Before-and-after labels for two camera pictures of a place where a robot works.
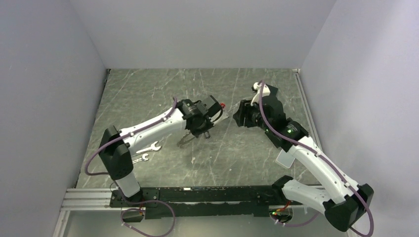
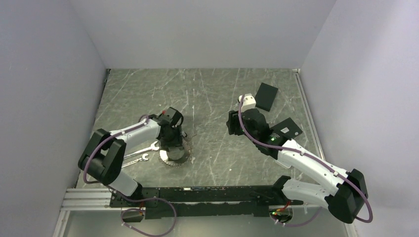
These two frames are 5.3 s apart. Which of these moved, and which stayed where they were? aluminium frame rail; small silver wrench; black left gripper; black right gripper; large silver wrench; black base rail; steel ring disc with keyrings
Moved: black right gripper; black left gripper; steel ring disc with keyrings
Stayed: small silver wrench; aluminium frame rail; large silver wrench; black base rail
